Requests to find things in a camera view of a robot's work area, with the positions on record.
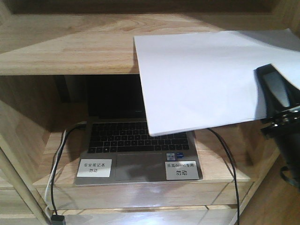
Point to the white label sticker right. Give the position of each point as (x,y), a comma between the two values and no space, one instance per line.
(181,170)

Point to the white label sticker left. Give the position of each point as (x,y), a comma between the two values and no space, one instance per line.
(99,168)

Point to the white paper sheets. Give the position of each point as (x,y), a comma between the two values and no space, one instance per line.
(207,79)

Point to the grey open laptop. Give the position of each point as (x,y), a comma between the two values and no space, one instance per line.
(117,129)

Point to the white label sticker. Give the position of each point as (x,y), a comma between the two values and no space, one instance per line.
(181,170)
(99,168)

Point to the grey usb adapter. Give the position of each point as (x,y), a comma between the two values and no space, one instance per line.
(58,220)

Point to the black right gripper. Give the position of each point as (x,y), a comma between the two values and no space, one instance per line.
(282,101)

